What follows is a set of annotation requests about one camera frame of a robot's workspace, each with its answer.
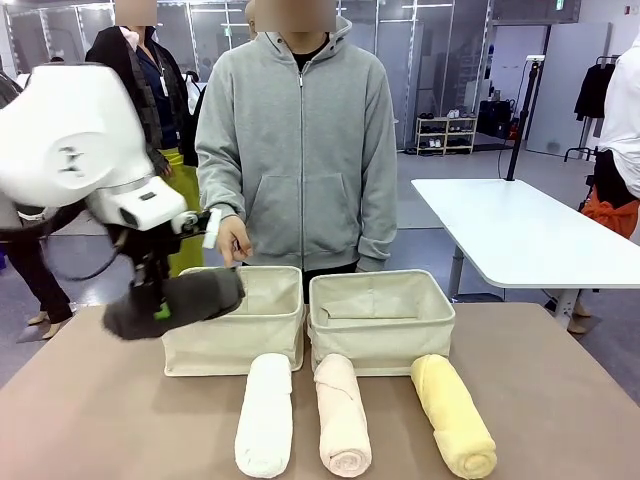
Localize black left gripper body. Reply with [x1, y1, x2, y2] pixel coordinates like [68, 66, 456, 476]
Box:
[117, 224, 182, 290]

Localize dark grey towel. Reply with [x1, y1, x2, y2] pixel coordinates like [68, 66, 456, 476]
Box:
[102, 267, 247, 342]

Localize yellow towel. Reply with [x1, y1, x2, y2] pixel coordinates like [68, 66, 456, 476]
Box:
[409, 353, 498, 480]

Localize person's right forearm grey sleeve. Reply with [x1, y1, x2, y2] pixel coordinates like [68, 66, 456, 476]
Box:
[194, 149, 244, 226]

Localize person's left forearm grey sleeve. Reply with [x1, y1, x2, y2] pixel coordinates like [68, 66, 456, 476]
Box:
[355, 154, 399, 274]

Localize person's right hand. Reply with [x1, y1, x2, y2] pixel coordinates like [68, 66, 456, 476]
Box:
[217, 214, 254, 269]

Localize beige fabric basket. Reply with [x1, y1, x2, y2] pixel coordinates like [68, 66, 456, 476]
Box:
[155, 265, 306, 378]
[306, 269, 458, 378]

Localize bystander in dark green jacket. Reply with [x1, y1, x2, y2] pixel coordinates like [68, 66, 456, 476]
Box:
[0, 69, 77, 342]

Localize white rolled towel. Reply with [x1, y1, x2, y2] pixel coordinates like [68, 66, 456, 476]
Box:
[233, 352, 294, 478]

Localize bystander black coat yellow skirt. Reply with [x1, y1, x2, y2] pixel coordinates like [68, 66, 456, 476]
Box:
[84, 9, 207, 279]

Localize person in grey hoodie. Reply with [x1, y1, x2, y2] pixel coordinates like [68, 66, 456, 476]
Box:
[194, 14, 399, 274]

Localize pink rolled towel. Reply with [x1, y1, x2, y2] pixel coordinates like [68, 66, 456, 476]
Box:
[313, 352, 374, 476]

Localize wooden shoe rack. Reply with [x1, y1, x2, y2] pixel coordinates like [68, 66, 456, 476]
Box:
[415, 115, 479, 156]

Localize black equipment cases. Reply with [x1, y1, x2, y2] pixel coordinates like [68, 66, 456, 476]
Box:
[476, 98, 517, 139]

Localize white folding table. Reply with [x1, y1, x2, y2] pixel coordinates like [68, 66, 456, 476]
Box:
[410, 178, 640, 331]

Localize black tripod pole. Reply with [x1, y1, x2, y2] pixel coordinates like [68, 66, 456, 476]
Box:
[505, 56, 547, 182]

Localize black garment rack base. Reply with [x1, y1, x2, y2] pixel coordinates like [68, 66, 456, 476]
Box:
[564, 146, 601, 163]

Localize orange cloth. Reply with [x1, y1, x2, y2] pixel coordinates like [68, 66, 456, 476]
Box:
[581, 184, 640, 242]

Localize black hanging garment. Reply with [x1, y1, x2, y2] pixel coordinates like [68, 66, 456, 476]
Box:
[573, 55, 619, 122]

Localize bystander in white shirt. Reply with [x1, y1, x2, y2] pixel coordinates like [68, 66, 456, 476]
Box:
[582, 42, 640, 211]

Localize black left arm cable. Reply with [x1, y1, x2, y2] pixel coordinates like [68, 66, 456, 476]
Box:
[0, 199, 136, 282]

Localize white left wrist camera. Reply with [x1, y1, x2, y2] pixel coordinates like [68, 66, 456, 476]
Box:
[201, 208, 223, 250]

